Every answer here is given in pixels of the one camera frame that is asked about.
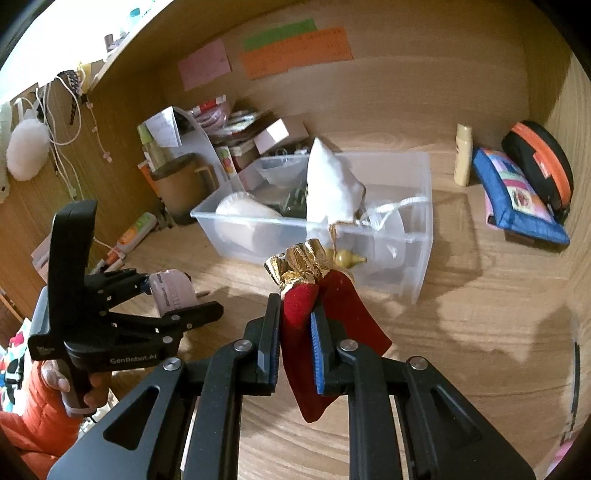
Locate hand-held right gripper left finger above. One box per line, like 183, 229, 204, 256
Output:
46, 294, 283, 480

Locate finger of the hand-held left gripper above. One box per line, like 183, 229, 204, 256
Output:
84, 270, 154, 315
98, 301, 225, 345

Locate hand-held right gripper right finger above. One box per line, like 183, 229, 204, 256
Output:
310, 305, 537, 480

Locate pink printed small container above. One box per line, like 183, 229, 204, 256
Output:
148, 269, 199, 317

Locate clear plastic bin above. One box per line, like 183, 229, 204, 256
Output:
190, 150, 434, 304

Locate white cloth pouch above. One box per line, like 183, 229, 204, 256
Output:
305, 137, 366, 222

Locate person's left forearm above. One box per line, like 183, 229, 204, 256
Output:
0, 355, 89, 468

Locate person's left hand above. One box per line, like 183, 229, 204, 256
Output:
41, 360, 112, 415

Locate white red stick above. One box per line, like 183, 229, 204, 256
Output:
95, 249, 127, 274

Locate printed paper card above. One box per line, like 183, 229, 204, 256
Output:
31, 233, 54, 282

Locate orange green tube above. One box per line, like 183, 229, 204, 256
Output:
115, 212, 158, 252

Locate printed cloth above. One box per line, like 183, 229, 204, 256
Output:
0, 323, 33, 402

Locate brown mug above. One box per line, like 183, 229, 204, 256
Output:
150, 154, 218, 226

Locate white fluffy pompom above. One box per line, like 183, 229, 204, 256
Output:
7, 117, 51, 182

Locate wooden desk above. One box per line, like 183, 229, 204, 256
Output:
88, 129, 583, 480

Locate black binder clip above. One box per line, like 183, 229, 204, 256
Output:
276, 182, 309, 217

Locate white file holder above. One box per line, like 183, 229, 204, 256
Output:
173, 106, 223, 190

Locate fruit print carton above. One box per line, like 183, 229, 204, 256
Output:
215, 145, 238, 178

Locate white paper notes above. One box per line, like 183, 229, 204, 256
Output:
139, 106, 183, 148

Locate clear bowl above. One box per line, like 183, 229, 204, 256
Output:
256, 157, 310, 188

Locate pile of packets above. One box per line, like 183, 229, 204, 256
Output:
191, 95, 273, 139

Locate small white cardboard box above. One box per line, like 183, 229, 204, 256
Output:
254, 117, 310, 155

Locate pink paper note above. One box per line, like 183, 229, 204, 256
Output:
178, 38, 232, 92

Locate cream tube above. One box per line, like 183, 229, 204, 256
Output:
454, 124, 474, 186

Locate blue patchwork pouch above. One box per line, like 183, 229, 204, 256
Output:
472, 148, 571, 245

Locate orange paper sheet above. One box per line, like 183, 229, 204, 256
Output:
239, 27, 354, 80

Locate green paper strip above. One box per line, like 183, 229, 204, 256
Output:
243, 18, 315, 51

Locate orange black round case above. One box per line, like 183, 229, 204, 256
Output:
501, 121, 574, 224

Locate white cable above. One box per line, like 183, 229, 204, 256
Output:
14, 76, 114, 204

